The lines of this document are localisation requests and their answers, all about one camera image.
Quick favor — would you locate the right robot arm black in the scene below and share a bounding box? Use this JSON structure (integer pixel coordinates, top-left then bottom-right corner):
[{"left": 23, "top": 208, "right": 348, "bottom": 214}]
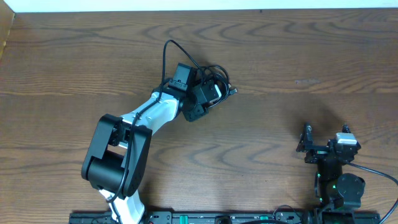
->
[{"left": 296, "top": 123, "right": 366, "bottom": 210}]

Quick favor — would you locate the black cable bundle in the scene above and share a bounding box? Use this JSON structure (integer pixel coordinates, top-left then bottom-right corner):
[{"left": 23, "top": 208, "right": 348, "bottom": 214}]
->
[{"left": 194, "top": 64, "right": 238, "bottom": 109}]

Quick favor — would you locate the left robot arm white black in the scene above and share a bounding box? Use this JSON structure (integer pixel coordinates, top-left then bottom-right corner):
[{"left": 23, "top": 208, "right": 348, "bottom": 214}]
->
[{"left": 81, "top": 63, "right": 231, "bottom": 223}]

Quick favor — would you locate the camera black cable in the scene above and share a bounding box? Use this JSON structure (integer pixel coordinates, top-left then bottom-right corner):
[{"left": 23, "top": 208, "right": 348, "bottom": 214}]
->
[
  {"left": 341, "top": 160, "right": 398, "bottom": 224},
  {"left": 105, "top": 39, "right": 206, "bottom": 224}
]

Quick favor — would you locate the right camera black cable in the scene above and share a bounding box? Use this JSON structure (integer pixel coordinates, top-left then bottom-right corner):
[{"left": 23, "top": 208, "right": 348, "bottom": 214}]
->
[{"left": 341, "top": 160, "right": 398, "bottom": 224}]

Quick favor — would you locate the left camera black cable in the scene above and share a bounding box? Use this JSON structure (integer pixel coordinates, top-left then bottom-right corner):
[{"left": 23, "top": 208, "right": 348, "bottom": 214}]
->
[{"left": 105, "top": 39, "right": 206, "bottom": 224}]

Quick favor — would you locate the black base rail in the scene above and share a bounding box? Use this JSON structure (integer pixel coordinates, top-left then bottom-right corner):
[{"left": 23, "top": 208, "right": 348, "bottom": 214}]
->
[{"left": 68, "top": 210, "right": 381, "bottom": 224}]

